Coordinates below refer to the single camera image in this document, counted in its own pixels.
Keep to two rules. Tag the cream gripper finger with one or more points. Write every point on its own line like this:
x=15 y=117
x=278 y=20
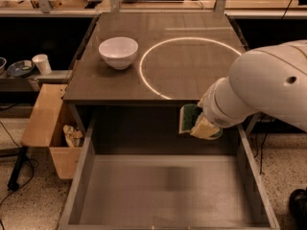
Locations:
x=203 y=129

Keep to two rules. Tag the green and yellow sponge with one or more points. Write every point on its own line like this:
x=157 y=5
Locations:
x=187 y=117

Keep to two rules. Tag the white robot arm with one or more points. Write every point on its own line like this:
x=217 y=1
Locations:
x=271 y=80

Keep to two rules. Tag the grey cabinet with counter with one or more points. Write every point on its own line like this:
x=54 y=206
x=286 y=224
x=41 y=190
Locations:
x=180 y=54

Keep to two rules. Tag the open grey top drawer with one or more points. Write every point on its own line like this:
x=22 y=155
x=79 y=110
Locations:
x=137 y=173

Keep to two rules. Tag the white ceramic bowl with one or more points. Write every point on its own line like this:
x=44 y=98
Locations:
x=118 y=52

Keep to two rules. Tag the black shoe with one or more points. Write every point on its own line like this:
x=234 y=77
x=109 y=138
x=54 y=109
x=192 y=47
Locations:
x=298 y=208

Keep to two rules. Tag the crumpled paper in box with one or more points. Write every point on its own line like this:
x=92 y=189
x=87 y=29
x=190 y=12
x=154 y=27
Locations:
x=73 y=137

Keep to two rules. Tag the cardboard box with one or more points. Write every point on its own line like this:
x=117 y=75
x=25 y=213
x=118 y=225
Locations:
x=45 y=129

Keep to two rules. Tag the white paper cup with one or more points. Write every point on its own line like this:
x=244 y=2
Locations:
x=41 y=61

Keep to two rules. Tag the blue plate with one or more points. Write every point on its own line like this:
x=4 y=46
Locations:
x=22 y=68

